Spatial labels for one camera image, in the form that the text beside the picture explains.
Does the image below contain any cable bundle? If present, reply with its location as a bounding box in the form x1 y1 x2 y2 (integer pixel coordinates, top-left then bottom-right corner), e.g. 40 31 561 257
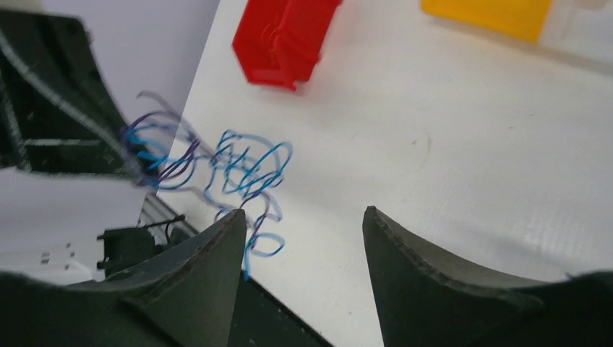
120 90 294 283

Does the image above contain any red plastic bin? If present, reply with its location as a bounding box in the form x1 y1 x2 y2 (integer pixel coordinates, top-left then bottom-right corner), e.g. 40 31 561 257
232 0 342 92

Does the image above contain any yellow plastic bin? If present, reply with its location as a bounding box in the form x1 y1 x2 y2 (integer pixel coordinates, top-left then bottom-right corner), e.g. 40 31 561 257
421 0 552 43

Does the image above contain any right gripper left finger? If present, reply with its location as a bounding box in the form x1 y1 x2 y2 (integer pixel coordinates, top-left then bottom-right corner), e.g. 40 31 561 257
1 210 246 346

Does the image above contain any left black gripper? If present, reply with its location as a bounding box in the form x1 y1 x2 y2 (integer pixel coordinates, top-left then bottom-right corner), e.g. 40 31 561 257
1 9 153 184

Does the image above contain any white translucent plastic bin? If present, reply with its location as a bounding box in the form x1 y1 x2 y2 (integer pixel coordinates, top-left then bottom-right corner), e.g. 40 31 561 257
537 0 612 75

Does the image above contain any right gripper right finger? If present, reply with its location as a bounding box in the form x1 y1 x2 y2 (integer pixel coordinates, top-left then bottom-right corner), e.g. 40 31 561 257
362 206 612 346

